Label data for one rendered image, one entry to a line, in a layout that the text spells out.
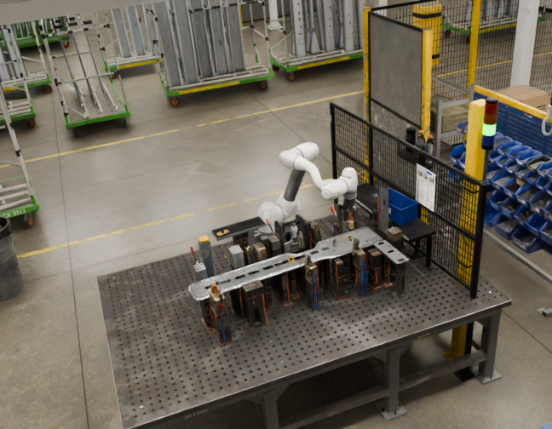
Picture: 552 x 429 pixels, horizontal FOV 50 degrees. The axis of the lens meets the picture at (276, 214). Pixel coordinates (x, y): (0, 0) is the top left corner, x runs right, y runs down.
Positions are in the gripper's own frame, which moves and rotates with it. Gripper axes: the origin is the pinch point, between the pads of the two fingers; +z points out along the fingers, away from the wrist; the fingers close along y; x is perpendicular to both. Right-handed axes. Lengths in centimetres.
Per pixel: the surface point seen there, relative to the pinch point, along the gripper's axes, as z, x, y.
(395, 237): 10.7, 25.2, 17.0
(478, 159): -52, 60, 53
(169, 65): 47, 50, -692
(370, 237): 13.7, 13.1, 3.6
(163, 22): -24, 54, -696
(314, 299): 35, -42, 21
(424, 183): -19, 54, 9
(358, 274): 27.2, -7.9, 21.6
